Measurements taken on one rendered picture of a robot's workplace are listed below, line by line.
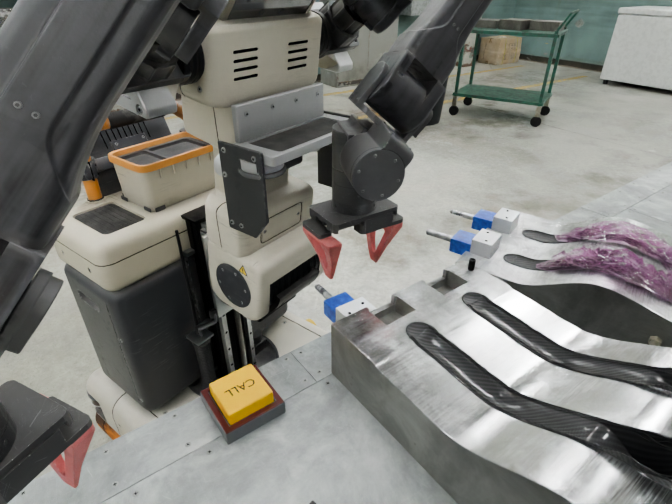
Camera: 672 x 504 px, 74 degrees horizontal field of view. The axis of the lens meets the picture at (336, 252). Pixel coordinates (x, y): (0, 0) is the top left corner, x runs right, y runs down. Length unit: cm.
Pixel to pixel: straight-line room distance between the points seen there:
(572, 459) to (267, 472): 31
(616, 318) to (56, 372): 183
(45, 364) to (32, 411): 171
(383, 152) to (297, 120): 41
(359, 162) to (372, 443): 33
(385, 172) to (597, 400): 31
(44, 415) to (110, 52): 25
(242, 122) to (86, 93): 54
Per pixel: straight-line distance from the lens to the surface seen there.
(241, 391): 59
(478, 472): 49
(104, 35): 23
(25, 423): 38
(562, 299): 76
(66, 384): 197
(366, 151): 46
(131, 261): 105
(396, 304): 64
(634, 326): 77
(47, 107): 23
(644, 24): 738
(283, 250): 91
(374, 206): 57
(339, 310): 66
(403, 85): 52
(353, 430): 59
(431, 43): 54
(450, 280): 71
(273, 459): 57
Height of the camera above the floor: 127
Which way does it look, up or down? 32 degrees down
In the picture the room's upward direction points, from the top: straight up
